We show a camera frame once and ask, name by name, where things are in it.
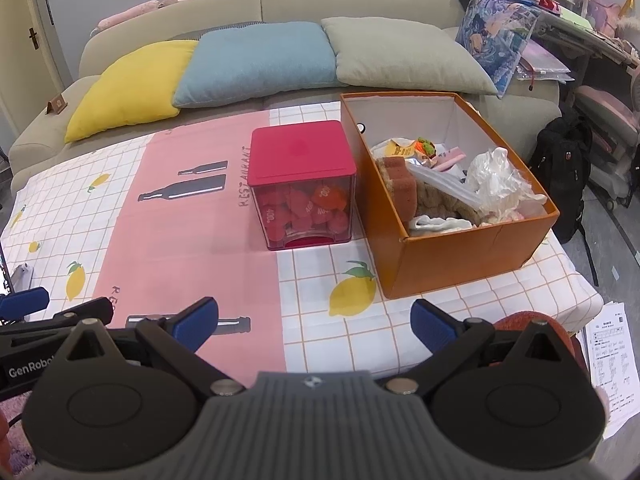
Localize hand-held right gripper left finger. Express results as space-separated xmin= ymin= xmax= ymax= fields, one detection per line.
xmin=54 ymin=296 xmax=247 ymax=395

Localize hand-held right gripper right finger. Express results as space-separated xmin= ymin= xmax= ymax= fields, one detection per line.
xmin=387 ymin=299 xmax=576 ymax=395

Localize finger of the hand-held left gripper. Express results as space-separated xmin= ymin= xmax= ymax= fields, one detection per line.
xmin=47 ymin=296 xmax=116 ymax=333
xmin=0 ymin=287 xmax=50 ymax=322

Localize orange cardboard box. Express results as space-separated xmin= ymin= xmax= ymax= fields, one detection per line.
xmin=340 ymin=91 xmax=560 ymax=300

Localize white terry towel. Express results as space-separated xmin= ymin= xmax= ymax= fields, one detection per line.
xmin=409 ymin=215 xmax=476 ymax=235

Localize translucent zip bag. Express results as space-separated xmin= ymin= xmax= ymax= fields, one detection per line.
xmin=407 ymin=162 xmax=486 ymax=208

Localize red-brown soft pad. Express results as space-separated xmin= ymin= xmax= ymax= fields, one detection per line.
xmin=376 ymin=156 xmax=418 ymax=217

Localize white plastic bag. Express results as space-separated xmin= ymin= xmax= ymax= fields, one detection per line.
xmin=465 ymin=147 xmax=548 ymax=221

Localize pink cloth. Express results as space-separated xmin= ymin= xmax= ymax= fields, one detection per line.
xmin=432 ymin=147 xmax=468 ymax=171

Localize yellow snack packet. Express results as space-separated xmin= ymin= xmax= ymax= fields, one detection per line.
xmin=372 ymin=139 xmax=416 ymax=161

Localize small grey device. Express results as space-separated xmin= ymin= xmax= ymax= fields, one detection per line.
xmin=9 ymin=262 xmax=36 ymax=293

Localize purple fluffy garment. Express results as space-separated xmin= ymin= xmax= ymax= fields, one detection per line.
xmin=0 ymin=390 xmax=36 ymax=461

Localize lemon print checked tablecloth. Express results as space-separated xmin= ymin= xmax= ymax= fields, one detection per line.
xmin=0 ymin=100 xmax=603 ymax=386

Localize printed paper sheets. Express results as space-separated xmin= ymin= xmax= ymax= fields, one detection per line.
xmin=585 ymin=301 xmax=632 ymax=441

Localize black backpack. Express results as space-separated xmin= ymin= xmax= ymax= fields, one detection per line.
xmin=527 ymin=112 xmax=598 ymax=286

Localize red lid clear box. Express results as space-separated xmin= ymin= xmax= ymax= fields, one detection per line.
xmin=249 ymin=120 xmax=357 ymax=252

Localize yellow pillow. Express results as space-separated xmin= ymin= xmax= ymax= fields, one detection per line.
xmin=64 ymin=40 xmax=200 ymax=143

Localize cream door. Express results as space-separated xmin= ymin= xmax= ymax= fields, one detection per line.
xmin=0 ymin=0 xmax=71 ymax=111

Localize grey-green pillow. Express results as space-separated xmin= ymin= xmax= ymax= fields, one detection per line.
xmin=320 ymin=16 xmax=500 ymax=97

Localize pink desk chair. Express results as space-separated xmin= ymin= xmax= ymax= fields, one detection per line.
xmin=572 ymin=67 xmax=640 ymax=211

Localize pink plastic folder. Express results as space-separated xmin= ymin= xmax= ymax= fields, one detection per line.
xmin=515 ymin=40 xmax=575 ymax=83

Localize blue printed pillow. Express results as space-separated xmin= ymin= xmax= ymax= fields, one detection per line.
xmin=455 ymin=0 xmax=541 ymax=98

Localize pink plush toy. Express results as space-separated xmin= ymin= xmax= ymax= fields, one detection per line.
xmin=96 ymin=0 xmax=180 ymax=31

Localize grey desk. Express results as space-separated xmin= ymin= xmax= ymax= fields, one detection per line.
xmin=525 ymin=5 xmax=640 ymax=121

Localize beige sofa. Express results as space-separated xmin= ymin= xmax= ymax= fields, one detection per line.
xmin=9 ymin=0 xmax=561 ymax=191

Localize pink unicorn bag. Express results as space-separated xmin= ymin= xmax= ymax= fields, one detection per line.
xmin=582 ymin=0 xmax=640 ymax=41

